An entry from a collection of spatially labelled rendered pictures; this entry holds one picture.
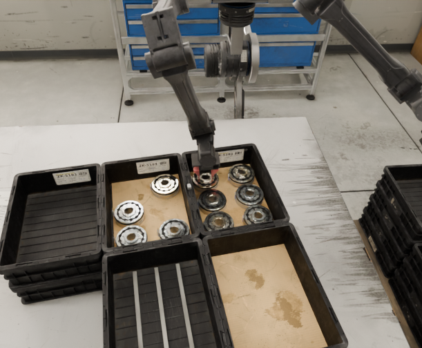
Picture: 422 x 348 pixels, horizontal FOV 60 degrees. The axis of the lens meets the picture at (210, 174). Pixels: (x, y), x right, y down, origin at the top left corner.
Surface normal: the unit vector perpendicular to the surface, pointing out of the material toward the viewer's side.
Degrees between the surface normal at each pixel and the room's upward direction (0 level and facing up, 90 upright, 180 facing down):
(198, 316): 0
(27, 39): 90
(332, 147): 0
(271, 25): 90
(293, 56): 90
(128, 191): 0
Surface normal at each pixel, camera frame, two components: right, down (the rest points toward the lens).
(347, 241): 0.02, -0.70
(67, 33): 0.08, 0.71
